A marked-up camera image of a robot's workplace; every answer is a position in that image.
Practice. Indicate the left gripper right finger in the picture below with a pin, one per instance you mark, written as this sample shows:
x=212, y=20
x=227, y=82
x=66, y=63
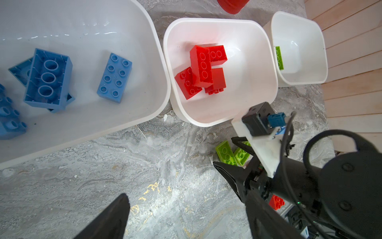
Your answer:
x=264, y=222

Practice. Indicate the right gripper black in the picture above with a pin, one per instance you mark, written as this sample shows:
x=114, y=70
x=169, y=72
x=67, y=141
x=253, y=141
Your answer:
x=259, y=179

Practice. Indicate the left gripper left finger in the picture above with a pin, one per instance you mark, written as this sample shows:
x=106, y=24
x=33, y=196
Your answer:
x=110, y=223

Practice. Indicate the green lego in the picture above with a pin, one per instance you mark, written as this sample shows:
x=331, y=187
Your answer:
x=225, y=153
x=279, y=58
x=241, y=156

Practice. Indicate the red square lego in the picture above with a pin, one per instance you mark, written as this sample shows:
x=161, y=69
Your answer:
x=184, y=80
x=219, y=83

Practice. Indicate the red long lego bottom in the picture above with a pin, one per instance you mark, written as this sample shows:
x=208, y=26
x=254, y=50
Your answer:
x=201, y=67

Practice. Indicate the red long lego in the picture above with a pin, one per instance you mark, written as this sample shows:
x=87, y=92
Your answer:
x=201, y=67
x=217, y=55

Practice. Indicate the blue lego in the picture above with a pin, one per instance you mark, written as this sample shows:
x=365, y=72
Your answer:
x=11, y=125
x=114, y=79
x=22, y=71
x=49, y=80

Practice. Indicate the blue lego top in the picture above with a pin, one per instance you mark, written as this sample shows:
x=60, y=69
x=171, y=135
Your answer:
x=49, y=80

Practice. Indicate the small red lego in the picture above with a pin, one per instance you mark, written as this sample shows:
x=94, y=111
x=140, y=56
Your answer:
x=276, y=202

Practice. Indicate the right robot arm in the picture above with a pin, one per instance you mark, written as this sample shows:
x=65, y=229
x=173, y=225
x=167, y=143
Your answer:
x=344, y=195

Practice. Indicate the middle white bin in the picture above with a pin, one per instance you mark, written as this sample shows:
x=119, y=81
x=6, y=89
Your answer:
x=249, y=71

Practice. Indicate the white bin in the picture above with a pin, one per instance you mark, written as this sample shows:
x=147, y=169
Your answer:
x=88, y=32
x=249, y=71
x=302, y=47

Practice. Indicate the right white bin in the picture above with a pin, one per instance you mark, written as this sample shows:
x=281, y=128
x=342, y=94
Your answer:
x=302, y=47

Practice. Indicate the red pencil cup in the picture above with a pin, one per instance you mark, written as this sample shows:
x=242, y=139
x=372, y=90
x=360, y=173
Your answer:
x=232, y=6

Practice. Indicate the left white bin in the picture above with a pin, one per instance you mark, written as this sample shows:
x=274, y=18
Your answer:
x=88, y=32

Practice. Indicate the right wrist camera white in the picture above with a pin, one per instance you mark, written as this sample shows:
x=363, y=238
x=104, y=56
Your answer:
x=263, y=128

